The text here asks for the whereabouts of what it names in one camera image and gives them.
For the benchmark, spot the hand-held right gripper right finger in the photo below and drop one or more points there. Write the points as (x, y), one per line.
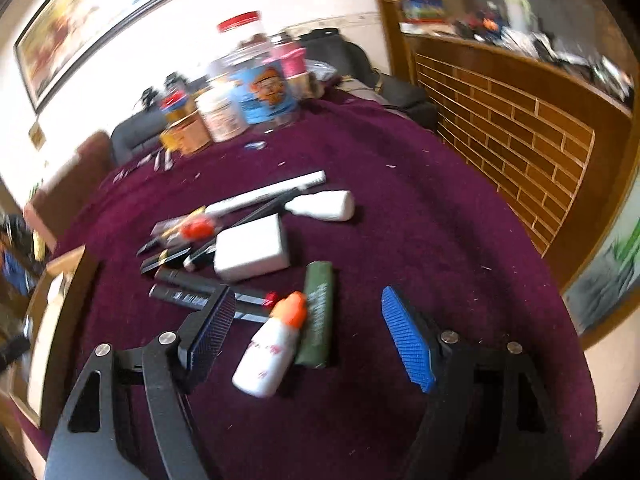
(407, 335)

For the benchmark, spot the framed painting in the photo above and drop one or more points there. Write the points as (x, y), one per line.
(90, 20)

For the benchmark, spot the black bag on chair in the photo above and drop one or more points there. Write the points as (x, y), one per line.
(385, 90)

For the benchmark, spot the white labelled jar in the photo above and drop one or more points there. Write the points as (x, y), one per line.
(220, 115)

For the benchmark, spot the green rectangular case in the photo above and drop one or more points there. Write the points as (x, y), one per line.
(316, 320)

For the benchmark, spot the small jar red lid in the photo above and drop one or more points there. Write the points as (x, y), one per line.
(177, 105)

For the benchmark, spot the black marker red tip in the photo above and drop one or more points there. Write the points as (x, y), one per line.
(180, 297)

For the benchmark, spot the green plant painted panel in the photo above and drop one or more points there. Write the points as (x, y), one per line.
(607, 280)

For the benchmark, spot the black and yellow case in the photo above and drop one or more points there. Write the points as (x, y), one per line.
(165, 262)

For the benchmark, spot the wooden cabinet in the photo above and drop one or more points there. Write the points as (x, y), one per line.
(510, 125)

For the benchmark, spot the purple tablecloth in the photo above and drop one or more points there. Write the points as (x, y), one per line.
(400, 220)

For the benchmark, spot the row of small metal clips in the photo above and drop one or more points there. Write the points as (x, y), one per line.
(145, 164)

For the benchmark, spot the black marker white tip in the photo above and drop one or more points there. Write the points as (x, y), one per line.
(200, 257)

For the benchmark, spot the white glue bottle orange cap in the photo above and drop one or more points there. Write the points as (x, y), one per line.
(265, 355)

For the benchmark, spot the clutter on cabinet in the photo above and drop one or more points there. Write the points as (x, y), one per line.
(500, 25)

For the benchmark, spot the small blue wrapper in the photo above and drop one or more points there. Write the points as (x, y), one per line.
(256, 146)

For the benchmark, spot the white plastic bottle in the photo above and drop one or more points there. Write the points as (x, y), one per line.
(325, 206)

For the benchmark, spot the red capped item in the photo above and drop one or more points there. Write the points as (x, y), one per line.
(195, 230)

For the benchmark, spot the white rectangular box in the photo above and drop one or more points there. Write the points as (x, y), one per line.
(250, 247)

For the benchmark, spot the pink cup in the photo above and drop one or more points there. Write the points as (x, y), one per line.
(290, 60)

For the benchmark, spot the black chair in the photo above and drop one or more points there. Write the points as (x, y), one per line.
(135, 135)

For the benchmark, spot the yellow jar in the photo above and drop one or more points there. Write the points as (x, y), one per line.
(187, 137)

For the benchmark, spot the wooden tray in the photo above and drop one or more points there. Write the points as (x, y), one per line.
(55, 320)

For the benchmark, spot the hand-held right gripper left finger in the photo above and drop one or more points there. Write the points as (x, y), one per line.
(212, 325)

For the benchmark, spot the brown chair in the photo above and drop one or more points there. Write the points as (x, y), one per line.
(70, 185)

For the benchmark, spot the long white stick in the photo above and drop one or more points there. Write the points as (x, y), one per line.
(270, 191)

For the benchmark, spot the black marker pen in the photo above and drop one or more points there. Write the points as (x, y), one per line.
(200, 284)

